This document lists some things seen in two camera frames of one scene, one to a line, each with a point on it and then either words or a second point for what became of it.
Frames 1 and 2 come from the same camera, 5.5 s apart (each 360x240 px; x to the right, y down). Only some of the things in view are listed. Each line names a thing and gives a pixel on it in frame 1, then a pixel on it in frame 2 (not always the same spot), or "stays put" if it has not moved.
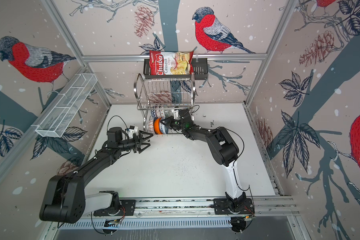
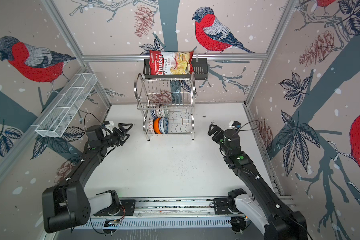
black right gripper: [169, 120] → [221, 134]
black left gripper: [137, 143] → [122, 131]
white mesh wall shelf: [66, 105] stays put
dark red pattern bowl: [158, 114] stays put
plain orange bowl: [156, 122] stays put
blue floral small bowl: [164, 129] stays put
